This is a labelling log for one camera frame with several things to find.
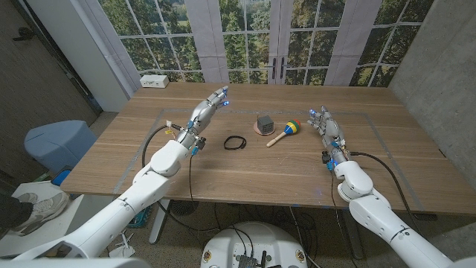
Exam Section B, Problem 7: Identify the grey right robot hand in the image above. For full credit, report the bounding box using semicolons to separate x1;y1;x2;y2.
306;106;349;163

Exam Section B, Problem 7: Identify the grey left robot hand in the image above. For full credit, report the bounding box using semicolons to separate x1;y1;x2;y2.
177;85;231;148

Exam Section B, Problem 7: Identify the black velcro strap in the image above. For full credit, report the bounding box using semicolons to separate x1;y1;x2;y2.
223;135;248;151

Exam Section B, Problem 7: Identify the colourful wooden maraca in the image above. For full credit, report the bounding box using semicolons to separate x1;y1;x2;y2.
266;118;302;148

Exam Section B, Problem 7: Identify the round wooden coaster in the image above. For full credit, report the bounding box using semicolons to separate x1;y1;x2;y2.
253;121;277;136

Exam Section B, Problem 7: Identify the white power box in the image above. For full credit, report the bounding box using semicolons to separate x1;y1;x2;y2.
139;74;170;89

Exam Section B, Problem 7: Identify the small grey cube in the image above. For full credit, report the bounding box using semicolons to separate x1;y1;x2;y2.
257;115;275;135

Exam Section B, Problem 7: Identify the printed window backdrop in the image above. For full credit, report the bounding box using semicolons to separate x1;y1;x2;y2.
76;0;436;89

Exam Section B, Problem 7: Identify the black round floor fan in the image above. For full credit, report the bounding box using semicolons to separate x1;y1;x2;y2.
169;200;200;217

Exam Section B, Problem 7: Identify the grey table leg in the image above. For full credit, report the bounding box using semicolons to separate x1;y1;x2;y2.
340;211;365;261

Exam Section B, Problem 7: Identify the white table leg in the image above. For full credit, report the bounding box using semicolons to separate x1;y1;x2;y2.
148;199;172;246

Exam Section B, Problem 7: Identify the blue plastic basket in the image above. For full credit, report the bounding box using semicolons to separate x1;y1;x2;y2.
126;206;152;229

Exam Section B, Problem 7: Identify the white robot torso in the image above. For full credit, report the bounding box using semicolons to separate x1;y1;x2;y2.
200;221;309;268

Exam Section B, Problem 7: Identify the blue-grey stool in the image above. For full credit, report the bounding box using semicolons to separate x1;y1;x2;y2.
24;119;98;175

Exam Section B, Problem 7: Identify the white toy airplane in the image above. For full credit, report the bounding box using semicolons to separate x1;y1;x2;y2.
109;229;137;259

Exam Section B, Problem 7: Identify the blue bin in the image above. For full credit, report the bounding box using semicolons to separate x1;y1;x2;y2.
51;169;72;187

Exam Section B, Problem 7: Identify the grey sneaker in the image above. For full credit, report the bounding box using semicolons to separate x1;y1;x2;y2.
10;191;71;237

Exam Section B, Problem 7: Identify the white floor platform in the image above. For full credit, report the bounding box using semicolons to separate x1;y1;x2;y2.
0;181;94;258

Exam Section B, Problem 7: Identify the person's dark trouser leg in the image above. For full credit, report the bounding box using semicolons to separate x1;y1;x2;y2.
0;202;34;234

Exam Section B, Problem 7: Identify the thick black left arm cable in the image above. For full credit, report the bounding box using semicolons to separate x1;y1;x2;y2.
141;124;183;168

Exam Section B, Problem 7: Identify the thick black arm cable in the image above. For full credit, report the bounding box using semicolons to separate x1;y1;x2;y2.
141;124;183;168
349;150;421;232

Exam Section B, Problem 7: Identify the thin black left camera cable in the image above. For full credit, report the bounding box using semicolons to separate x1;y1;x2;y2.
187;154;200;241

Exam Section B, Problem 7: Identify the thin black camera cable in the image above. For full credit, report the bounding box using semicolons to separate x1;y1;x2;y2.
187;154;200;241
329;170;354;268

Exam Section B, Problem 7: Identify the thin black right camera cable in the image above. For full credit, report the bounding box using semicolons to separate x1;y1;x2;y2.
329;170;354;268

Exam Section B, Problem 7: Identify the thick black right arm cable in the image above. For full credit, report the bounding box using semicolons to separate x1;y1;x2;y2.
349;150;421;232

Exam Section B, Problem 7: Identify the black door handle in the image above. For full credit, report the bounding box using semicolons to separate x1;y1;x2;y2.
12;26;37;42

